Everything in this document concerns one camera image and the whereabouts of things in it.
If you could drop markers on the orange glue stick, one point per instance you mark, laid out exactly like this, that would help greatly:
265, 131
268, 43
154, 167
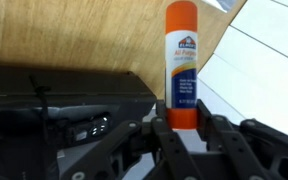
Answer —
181, 44

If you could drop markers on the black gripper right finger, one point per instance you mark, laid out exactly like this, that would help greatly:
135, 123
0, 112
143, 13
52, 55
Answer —
250, 150

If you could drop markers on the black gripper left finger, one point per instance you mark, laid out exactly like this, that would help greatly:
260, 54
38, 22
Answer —
122, 148

